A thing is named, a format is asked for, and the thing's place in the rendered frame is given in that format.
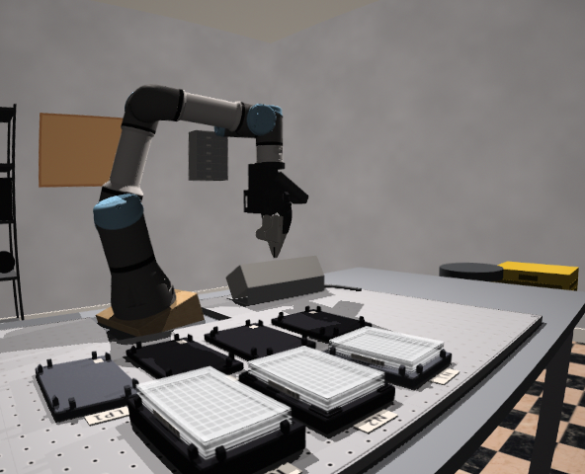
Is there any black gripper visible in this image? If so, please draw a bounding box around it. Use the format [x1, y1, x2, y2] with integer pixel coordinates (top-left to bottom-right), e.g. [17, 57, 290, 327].
[244, 162, 293, 258]

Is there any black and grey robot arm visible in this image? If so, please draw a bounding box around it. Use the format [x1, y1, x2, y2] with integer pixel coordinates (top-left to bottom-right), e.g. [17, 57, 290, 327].
[93, 84, 284, 321]

